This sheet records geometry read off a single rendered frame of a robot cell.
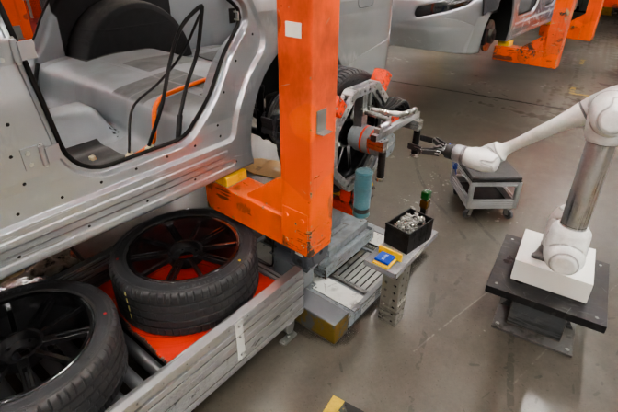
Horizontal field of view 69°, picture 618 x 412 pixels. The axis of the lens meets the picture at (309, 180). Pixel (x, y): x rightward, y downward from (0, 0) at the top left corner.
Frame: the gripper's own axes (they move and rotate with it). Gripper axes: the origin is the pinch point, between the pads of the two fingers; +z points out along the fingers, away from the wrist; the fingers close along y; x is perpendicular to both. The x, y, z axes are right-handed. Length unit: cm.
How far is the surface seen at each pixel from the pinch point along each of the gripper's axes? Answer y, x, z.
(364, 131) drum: -21.1, 7.7, 18.3
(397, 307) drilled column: -42, -70, -20
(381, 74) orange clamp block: -0.9, 31.2, 23.2
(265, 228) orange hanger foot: -78, -26, 33
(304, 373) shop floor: -93, -83, -3
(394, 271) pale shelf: -54, -38, -23
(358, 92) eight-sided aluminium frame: -25.9, 28.1, 20.4
